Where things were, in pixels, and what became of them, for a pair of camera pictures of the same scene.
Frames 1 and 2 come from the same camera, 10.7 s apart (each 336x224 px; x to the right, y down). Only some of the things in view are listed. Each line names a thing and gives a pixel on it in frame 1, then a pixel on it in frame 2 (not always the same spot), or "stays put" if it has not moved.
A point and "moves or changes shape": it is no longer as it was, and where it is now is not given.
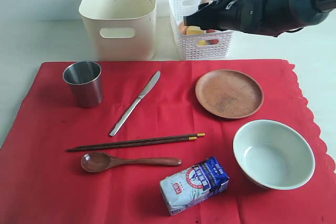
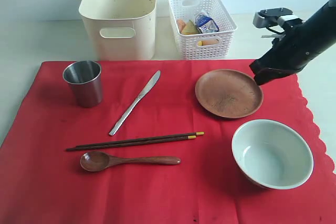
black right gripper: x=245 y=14 -> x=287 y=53
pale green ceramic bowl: x=274 y=155 stays put
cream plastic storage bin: x=119 y=11 stays put
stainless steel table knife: x=130 y=109 stays put
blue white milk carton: x=193 y=185 moves or changes shape
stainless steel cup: x=85 y=78 stays put
